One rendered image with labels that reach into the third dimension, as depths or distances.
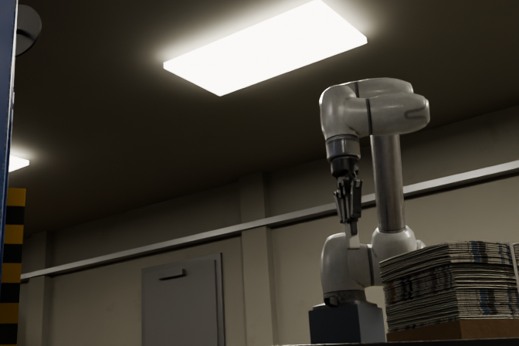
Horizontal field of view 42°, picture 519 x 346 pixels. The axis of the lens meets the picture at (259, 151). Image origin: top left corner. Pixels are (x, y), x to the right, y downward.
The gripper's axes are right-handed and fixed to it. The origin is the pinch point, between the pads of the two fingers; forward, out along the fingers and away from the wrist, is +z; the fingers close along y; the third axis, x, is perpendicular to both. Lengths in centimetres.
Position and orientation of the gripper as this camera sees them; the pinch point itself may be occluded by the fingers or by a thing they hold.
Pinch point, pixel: (352, 235)
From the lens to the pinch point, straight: 178.5
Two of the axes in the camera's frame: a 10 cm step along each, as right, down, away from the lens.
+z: 0.6, 9.4, -3.4
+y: -3.4, 3.4, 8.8
